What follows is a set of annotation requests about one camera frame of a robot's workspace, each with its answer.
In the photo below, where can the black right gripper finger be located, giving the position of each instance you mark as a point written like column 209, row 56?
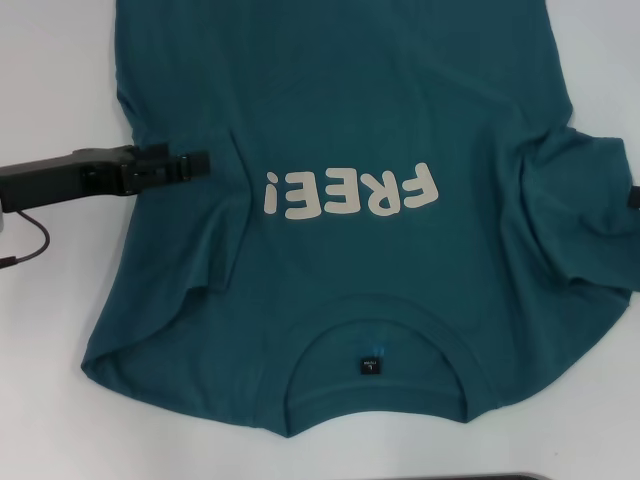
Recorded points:
column 635, row 197

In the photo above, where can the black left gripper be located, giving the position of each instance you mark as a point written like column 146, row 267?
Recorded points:
column 40, row 182

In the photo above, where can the teal FREE print T-shirt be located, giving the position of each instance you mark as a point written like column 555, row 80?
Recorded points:
column 350, row 100

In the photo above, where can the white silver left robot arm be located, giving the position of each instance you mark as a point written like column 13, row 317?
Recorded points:
column 2, row 222

